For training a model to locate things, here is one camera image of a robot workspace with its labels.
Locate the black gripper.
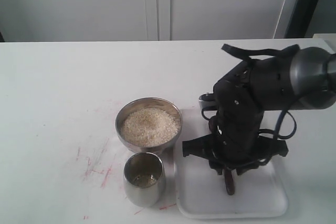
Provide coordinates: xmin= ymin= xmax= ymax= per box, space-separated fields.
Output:
xmin=182 ymin=84 xmax=288 ymax=174

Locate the brown wooden spoon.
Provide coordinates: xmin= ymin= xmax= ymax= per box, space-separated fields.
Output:
xmin=208 ymin=116 xmax=235 ymax=196

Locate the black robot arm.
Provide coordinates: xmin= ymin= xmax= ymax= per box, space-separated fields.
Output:
xmin=182 ymin=44 xmax=335 ymax=174

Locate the steel bowl of rice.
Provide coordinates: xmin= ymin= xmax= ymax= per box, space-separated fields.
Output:
xmin=115 ymin=97 xmax=183 ymax=153

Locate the small steel cup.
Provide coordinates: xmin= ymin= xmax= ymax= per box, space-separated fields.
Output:
xmin=123 ymin=153 xmax=166 ymax=207

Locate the white plastic tray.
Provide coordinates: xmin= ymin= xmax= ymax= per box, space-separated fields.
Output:
xmin=173 ymin=109 xmax=288 ymax=219

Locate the black cable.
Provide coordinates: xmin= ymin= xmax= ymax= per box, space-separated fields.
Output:
xmin=201 ymin=43 xmax=301 ymax=141

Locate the dark vertical post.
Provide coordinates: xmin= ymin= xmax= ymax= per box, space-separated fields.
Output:
xmin=285 ymin=0 xmax=319 ymax=38

